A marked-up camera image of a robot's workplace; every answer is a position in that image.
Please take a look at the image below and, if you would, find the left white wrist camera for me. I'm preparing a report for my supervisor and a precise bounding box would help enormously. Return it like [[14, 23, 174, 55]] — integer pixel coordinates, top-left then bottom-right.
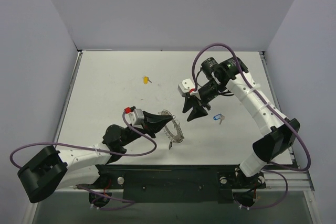
[[124, 107, 145, 126]]

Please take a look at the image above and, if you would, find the metal disc keyring holder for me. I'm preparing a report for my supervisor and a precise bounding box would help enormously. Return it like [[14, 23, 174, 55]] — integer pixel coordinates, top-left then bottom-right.
[[159, 110, 185, 150]]

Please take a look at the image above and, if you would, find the yellow tagged key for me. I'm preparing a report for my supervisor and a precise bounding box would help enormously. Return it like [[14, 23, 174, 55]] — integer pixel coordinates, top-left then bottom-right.
[[143, 76, 152, 84]]

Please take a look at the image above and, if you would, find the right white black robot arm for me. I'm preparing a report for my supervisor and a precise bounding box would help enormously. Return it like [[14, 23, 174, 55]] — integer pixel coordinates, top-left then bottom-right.
[[178, 57, 300, 187]]

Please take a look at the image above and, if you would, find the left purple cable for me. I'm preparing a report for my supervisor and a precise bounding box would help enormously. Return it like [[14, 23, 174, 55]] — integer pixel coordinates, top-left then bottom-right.
[[9, 111, 158, 211]]

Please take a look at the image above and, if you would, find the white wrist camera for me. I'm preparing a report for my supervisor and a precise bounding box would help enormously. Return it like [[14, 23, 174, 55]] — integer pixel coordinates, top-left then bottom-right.
[[177, 79, 200, 98], [124, 107, 145, 126]]

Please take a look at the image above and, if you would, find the blue tagged key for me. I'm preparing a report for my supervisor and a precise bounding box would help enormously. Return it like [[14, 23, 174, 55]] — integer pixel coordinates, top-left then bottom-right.
[[213, 114, 225, 125]]

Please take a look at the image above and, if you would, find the aluminium frame rail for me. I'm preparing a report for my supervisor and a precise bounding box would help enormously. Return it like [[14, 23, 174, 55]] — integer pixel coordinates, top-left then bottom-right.
[[264, 170, 315, 191]]

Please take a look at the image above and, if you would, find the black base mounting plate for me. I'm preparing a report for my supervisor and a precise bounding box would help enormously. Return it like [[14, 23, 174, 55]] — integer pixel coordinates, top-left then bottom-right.
[[76, 165, 266, 205]]

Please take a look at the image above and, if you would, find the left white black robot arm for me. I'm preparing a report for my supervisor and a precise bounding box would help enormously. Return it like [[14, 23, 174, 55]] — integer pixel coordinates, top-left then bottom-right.
[[17, 108, 173, 203]]

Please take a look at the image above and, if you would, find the purple cable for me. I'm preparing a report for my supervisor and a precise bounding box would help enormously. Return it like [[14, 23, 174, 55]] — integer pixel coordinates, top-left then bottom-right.
[[192, 42, 312, 210], [9, 111, 158, 211]]

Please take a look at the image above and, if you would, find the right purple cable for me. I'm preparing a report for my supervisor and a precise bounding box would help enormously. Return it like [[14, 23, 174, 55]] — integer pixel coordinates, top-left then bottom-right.
[[192, 42, 312, 210]]

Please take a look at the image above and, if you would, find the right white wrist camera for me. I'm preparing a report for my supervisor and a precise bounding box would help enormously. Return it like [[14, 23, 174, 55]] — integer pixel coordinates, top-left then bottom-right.
[[177, 79, 200, 98]]

